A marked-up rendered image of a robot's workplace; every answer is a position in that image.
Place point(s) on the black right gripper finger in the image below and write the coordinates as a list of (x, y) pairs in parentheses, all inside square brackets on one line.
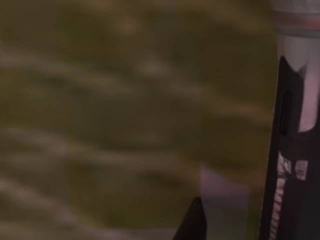
[(195, 225)]

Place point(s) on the olive green patterned cloth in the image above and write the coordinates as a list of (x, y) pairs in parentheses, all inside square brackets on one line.
[(112, 112)]

